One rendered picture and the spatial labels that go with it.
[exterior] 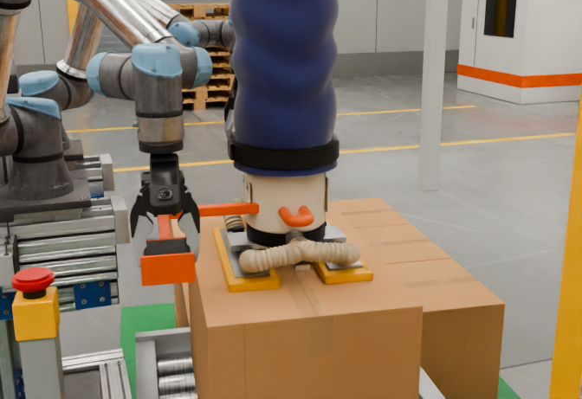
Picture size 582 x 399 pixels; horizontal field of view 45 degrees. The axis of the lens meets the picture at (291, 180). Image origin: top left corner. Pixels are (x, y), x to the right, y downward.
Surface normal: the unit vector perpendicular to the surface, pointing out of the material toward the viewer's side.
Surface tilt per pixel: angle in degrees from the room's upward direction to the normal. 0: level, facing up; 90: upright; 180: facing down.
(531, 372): 0
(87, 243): 90
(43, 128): 90
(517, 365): 0
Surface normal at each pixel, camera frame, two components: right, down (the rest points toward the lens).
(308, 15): 0.37, 0.00
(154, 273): 0.20, 0.26
